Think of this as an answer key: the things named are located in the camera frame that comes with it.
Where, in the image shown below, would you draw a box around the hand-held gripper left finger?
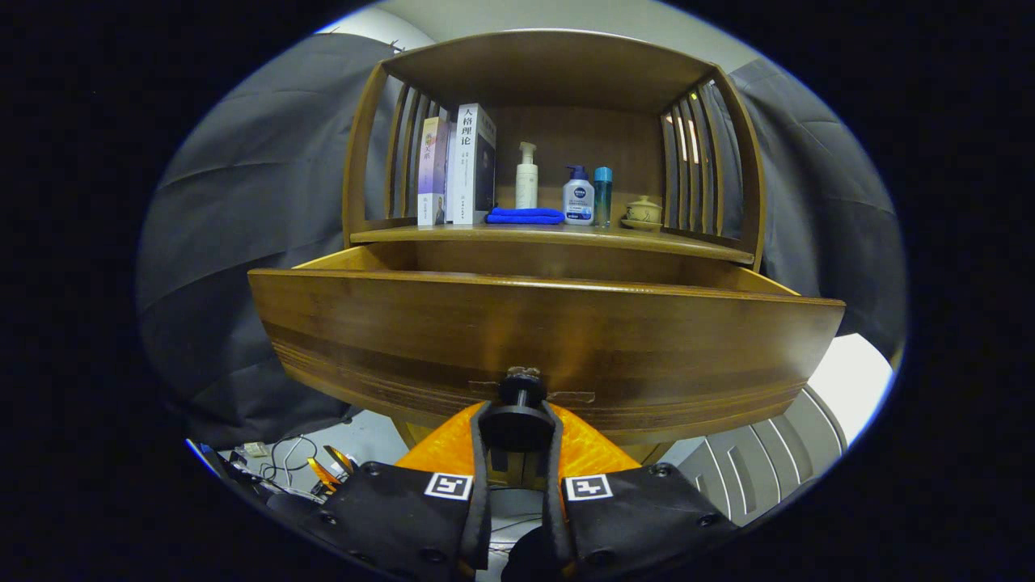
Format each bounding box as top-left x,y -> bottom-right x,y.
299,400 -> 496,582

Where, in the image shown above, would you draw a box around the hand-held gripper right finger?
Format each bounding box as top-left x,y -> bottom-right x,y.
540,400 -> 738,579

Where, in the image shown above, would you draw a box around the wooden drawer with black knob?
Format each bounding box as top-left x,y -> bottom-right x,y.
247,242 -> 847,478

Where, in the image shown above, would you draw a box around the wooden countertop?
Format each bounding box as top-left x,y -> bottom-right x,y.
350,222 -> 755,266

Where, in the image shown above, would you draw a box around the wooden cabinet with slatted shelf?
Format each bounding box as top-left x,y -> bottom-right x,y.
341,30 -> 767,468

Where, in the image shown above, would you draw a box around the orange black tool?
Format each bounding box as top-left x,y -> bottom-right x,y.
306,445 -> 358,496

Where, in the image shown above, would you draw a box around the grey slatted chair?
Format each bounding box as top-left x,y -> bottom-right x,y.
678,386 -> 850,526

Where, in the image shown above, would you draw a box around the blue folded cloth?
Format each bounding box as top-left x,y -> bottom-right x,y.
485,207 -> 566,226

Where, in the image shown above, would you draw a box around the beige lidded teacup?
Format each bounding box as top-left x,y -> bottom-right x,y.
621,195 -> 664,232

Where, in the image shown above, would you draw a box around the white bottle with blue cap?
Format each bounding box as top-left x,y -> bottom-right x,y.
563,165 -> 596,226

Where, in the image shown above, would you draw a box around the teal slim bottle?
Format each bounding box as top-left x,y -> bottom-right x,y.
594,167 -> 614,228

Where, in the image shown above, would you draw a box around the white side table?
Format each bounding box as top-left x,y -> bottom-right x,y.
809,333 -> 897,445

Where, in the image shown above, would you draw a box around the white pump bottle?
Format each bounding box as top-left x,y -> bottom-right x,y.
515,141 -> 539,210

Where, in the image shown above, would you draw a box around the thick white book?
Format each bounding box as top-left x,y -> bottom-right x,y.
446,103 -> 498,226

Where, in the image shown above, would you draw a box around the purple book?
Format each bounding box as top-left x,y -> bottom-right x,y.
417,116 -> 450,227

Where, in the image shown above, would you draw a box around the black floor cables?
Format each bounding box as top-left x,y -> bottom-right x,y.
259,435 -> 324,487

